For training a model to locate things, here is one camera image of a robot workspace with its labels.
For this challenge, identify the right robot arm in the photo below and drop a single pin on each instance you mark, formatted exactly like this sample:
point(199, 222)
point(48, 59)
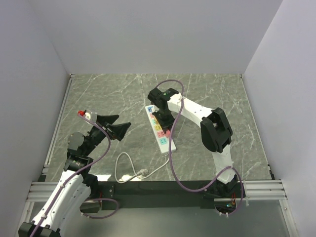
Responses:
point(216, 132)

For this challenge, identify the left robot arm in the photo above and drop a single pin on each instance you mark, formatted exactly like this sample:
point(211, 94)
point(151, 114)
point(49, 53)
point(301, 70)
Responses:
point(76, 185)

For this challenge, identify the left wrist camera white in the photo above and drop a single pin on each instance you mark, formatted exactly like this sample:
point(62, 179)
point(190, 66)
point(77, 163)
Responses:
point(88, 115)

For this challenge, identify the aluminium frame rail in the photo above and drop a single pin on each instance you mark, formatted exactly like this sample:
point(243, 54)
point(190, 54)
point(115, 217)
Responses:
point(29, 204)

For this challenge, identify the pink charger plug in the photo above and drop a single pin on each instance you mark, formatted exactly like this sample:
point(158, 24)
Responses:
point(167, 132)

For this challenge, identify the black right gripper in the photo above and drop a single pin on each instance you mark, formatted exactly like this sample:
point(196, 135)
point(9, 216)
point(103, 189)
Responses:
point(164, 125)

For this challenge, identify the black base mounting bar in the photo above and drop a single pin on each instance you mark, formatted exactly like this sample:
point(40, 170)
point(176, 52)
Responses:
point(160, 194)

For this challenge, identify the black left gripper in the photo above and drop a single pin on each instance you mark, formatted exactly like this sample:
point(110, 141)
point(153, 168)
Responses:
point(117, 130)

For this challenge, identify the white power strip colourful sockets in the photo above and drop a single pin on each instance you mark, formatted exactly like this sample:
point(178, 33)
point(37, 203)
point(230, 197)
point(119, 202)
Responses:
point(161, 138)

